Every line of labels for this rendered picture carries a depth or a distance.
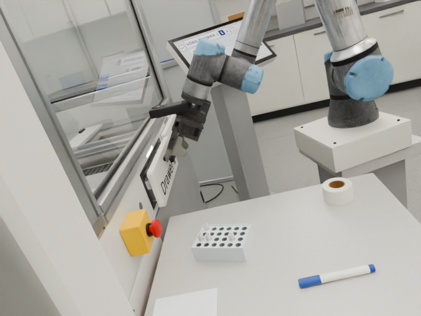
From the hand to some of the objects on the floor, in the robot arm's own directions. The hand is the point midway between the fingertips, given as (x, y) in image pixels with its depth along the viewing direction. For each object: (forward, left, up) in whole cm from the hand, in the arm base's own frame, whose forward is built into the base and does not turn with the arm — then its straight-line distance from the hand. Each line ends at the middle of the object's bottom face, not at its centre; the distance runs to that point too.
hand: (166, 155), depth 102 cm
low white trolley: (-10, +45, -92) cm, 104 cm away
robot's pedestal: (-59, +7, -92) cm, 109 cm away
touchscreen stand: (-52, -80, -90) cm, 131 cm away
